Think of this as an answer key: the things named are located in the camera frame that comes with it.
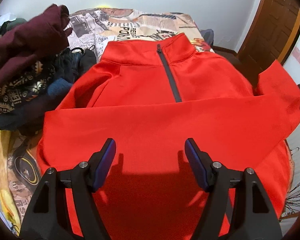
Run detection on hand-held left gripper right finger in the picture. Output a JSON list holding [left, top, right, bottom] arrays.
[[184, 138, 283, 240]]

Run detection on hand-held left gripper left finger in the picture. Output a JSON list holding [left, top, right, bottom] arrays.
[[19, 138, 117, 240]]

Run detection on red zip-neck jacket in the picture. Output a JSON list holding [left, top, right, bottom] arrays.
[[36, 32, 300, 240]]

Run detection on wooden door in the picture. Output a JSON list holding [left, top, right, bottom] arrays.
[[236, 0, 300, 80]]

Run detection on dark blue garment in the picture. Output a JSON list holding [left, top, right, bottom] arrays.
[[0, 77, 73, 135]]

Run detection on black bag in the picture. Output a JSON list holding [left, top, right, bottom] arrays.
[[57, 45, 98, 80]]

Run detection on yellow cloth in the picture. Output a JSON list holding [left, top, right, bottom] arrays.
[[0, 115, 18, 228]]

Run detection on grey blue backpack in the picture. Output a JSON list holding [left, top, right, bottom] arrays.
[[200, 29, 215, 46]]

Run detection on black gold patterned garment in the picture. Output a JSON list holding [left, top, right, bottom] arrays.
[[0, 60, 57, 117]]

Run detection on printed blanket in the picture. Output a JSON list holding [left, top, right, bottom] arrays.
[[0, 7, 217, 230]]

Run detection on maroon garment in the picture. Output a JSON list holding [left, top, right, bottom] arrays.
[[0, 4, 73, 90]]

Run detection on green garment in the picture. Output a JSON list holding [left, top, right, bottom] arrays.
[[5, 18, 28, 30]]

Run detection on white crumpled cloths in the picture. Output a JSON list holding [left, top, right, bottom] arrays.
[[0, 12, 17, 25]]

